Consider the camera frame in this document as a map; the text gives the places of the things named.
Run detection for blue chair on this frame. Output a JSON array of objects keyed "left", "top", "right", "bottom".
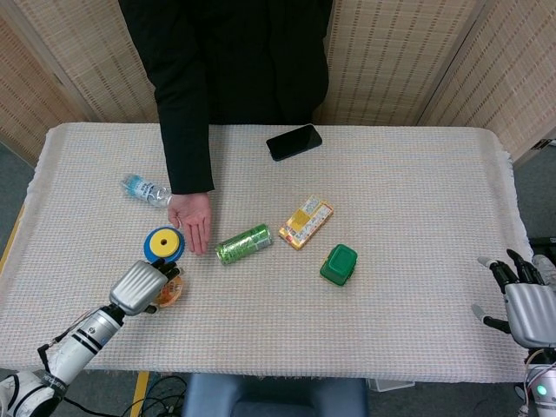
[{"left": 181, "top": 373, "right": 370, "bottom": 417}]

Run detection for bamboo folding screen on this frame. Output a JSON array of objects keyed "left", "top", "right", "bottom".
[{"left": 0, "top": 0, "right": 556, "bottom": 169}]

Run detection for green drink can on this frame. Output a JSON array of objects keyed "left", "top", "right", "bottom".
[{"left": 215, "top": 222, "right": 274, "bottom": 267}]

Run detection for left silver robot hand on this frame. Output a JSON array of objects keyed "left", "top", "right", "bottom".
[{"left": 108, "top": 257, "right": 184, "bottom": 317}]

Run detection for person's bare hand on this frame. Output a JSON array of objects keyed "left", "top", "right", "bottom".
[{"left": 167, "top": 192, "right": 213, "bottom": 255}]

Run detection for blue and yellow disc toy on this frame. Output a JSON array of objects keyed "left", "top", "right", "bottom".
[{"left": 143, "top": 226, "right": 187, "bottom": 265}]

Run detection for clear plastic water bottle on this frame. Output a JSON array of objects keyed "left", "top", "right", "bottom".
[{"left": 119, "top": 174, "right": 174, "bottom": 209}]

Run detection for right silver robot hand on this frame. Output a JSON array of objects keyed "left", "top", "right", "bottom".
[{"left": 471, "top": 248, "right": 556, "bottom": 349}]

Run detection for black smartphone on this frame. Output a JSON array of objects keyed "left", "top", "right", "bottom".
[{"left": 265, "top": 122, "right": 323, "bottom": 162}]

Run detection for person in black jacket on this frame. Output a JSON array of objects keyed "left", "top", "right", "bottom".
[{"left": 117, "top": 0, "right": 334, "bottom": 196}]

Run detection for green plastic container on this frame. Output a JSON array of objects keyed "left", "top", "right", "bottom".
[{"left": 319, "top": 243, "right": 360, "bottom": 288}]

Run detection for black floor cables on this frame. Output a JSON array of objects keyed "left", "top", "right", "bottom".
[{"left": 64, "top": 375, "right": 188, "bottom": 417}]

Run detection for orange packaged snack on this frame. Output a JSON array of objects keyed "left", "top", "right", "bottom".
[{"left": 156, "top": 276, "right": 185, "bottom": 309}]

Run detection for white woven tablecloth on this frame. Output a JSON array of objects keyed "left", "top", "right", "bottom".
[{"left": 0, "top": 122, "right": 538, "bottom": 384}]

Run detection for yellow snack box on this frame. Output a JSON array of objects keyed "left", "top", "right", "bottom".
[{"left": 278, "top": 195, "right": 334, "bottom": 252}]

